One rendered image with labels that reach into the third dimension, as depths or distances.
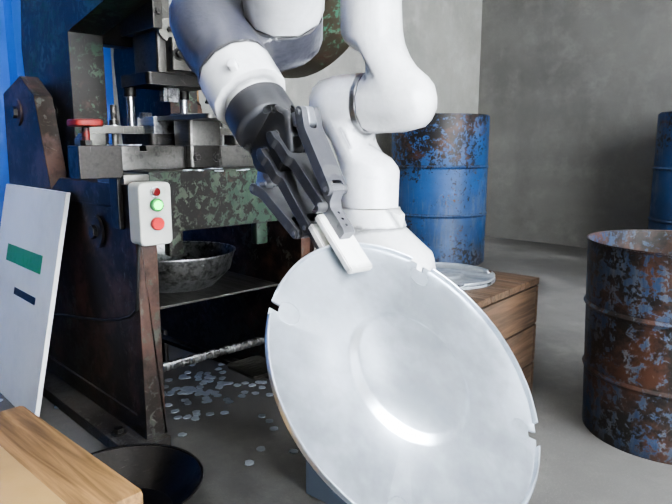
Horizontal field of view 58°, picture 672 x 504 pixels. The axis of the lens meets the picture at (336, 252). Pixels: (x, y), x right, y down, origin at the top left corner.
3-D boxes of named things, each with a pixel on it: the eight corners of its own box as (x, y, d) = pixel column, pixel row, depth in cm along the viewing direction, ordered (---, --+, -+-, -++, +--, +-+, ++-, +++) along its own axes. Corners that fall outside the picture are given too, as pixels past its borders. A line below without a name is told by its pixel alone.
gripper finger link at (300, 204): (260, 144, 65) (254, 153, 66) (304, 229, 61) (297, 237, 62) (289, 144, 68) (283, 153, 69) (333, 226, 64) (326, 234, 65)
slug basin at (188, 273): (260, 284, 176) (259, 250, 175) (151, 305, 153) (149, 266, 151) (196, 267, 200) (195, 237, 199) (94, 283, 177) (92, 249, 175)
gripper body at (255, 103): (211, 131, 69) (245, 193, 65) (240, 71, 63) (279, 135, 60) (265, 132, 74) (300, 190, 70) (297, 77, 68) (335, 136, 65)
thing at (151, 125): (203, 134, 171) (203, 117, 170) (154, 133, 161) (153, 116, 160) (186, 134, 177) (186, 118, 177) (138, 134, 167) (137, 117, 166)
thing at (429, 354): (523, 324, 69) (528, 320, 69) (548, 599, 48) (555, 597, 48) (302, 202, 63) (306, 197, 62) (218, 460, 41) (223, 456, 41)
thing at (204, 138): (257, 167, 155) (255, 112, 152) (209, 169, 145) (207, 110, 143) (203, 165, 172) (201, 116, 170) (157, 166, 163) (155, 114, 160)
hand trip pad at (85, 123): (107, 155, 131) (105, 118, 130) (79, 155, 127) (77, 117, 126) (94, 154, 136) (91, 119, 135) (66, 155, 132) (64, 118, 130)
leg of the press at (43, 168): (173, 447, 145) (153, 52, 130) (127, 464, 137) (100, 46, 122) (36, 353, 210) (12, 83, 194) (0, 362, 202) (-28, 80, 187)
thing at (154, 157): (268, 166, 176) (268, 145, 175) (118, 171, 145) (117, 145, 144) (211, 164, 197) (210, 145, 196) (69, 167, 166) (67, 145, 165)
